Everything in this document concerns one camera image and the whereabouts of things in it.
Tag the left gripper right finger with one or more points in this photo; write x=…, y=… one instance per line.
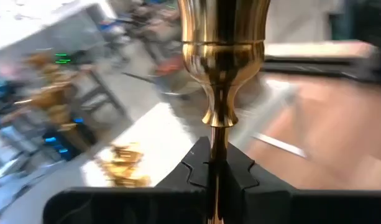
x=302, y=207

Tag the gold brass candlestick holder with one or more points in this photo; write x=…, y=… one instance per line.
x=222, y=62
x=125, y=168
x=50, y=93

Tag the black aluminium table frame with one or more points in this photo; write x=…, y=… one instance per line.
x=317, y=67

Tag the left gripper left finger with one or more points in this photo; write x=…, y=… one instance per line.
x=131, y=205

